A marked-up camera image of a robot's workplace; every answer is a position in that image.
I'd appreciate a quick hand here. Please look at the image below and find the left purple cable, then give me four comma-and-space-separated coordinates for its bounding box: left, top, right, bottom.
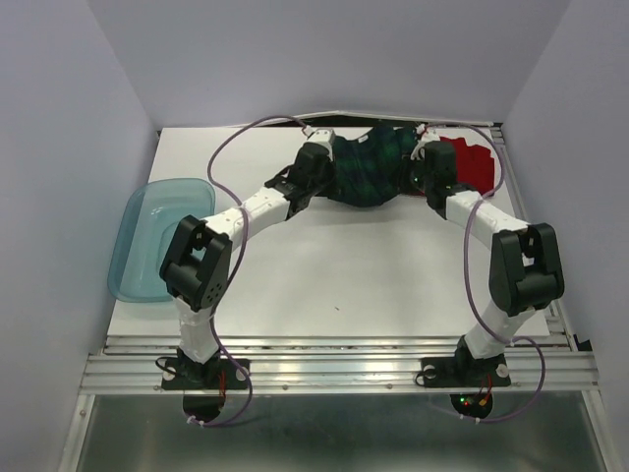
184, 115, 314, 429

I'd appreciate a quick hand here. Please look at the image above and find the aluminium mounting rail frame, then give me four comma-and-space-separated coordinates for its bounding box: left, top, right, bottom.
58, 120, 610, 472

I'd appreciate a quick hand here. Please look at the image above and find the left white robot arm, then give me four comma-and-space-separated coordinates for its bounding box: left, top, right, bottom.
159, 142, 334, 387

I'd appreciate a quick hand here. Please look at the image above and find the folded red skirt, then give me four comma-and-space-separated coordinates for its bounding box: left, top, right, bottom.
424, 137, 495, 201

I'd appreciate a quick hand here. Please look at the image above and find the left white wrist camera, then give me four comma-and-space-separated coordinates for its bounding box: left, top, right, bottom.
306, 128, 336, 160

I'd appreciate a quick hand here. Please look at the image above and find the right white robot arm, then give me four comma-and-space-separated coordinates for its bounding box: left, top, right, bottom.
404, 141, 565, 384

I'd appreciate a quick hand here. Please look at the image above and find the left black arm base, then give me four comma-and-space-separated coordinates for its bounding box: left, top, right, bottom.
154, 354, 249, 427

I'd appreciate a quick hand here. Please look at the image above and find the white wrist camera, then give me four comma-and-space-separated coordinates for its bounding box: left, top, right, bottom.
306, 128, 336, 160
410, 128, 440, 160

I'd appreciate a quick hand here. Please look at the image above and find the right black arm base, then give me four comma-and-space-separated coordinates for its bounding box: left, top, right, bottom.
414, 337, 511, 421

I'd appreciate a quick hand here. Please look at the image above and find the blue transparent plastic bin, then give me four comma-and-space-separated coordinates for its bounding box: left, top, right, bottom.
107, 178, 215, 303

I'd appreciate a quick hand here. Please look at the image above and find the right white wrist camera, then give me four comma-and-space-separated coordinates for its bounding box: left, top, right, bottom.
410, 128, 440, 160

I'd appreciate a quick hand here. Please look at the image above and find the green plaid skirt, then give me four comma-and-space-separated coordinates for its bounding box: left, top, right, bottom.
320, 126, 418, 207

